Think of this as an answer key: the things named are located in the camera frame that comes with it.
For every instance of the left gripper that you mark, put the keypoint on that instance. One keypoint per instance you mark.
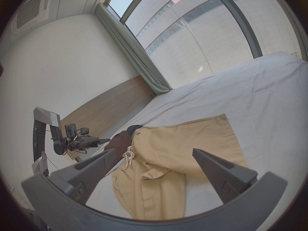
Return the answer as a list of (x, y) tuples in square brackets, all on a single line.
[(87, 141)]

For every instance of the black garment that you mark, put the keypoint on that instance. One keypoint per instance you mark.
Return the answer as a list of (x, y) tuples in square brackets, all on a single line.
[(133, 129)]

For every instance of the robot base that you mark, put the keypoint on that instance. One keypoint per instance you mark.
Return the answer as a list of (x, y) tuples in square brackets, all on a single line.
[(39, 163)]

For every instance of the grey-green curtain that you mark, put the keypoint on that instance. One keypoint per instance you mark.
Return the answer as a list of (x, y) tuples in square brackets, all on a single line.
[(134, 54)]

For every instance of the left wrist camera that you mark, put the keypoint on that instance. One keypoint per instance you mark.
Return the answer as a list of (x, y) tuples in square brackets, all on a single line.
[(84, 131)]

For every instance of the brown garment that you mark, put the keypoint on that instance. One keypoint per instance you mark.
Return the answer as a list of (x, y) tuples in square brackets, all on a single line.
[(120, 143)]

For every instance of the window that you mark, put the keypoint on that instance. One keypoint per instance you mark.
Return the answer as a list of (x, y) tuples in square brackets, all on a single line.
[(192, 32)]

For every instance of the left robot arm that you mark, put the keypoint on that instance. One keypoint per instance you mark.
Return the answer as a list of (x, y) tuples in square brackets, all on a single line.
[(45, 115)]

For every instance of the bed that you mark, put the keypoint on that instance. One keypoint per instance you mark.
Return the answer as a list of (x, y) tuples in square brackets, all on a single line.
[(240, 92)]

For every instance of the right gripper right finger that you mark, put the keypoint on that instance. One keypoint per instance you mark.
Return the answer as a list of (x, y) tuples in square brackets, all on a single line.
[(223, 177)]

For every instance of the white ceiling air conditioner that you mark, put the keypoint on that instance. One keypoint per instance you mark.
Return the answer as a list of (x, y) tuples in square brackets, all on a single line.
[(31, 8)]

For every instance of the tan shorts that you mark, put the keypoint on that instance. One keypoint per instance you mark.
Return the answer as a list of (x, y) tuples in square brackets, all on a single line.
[(173, 148)]

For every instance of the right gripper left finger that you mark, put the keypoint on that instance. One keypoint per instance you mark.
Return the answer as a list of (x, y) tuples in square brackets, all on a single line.
[(84, 177)]

